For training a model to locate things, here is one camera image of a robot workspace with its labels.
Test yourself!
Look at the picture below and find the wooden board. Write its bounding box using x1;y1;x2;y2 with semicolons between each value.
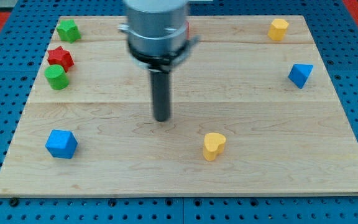
0;16;358;198

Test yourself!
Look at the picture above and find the yellow heart block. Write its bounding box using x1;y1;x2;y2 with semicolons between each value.
203;133;226;161

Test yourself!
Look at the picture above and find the green star block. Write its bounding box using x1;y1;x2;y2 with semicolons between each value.
56;19;81;43

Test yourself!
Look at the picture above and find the yellow hexagon block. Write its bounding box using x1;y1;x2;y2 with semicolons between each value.
268;19;289;41

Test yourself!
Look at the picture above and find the green cylinder block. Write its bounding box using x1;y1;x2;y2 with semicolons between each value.
44;64;69;90

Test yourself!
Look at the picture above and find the red star block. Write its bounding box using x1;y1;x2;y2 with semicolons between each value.
47;46;75;72

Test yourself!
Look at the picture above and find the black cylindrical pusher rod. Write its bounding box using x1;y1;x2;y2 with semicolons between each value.
150;72;171;122

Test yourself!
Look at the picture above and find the blue cube block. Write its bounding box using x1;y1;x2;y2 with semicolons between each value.
45;129;78;159

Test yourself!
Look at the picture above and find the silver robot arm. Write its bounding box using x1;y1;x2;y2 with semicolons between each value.
118;0;200;122

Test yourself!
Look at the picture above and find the blue triangular block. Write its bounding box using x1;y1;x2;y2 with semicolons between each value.
288;63;314;89

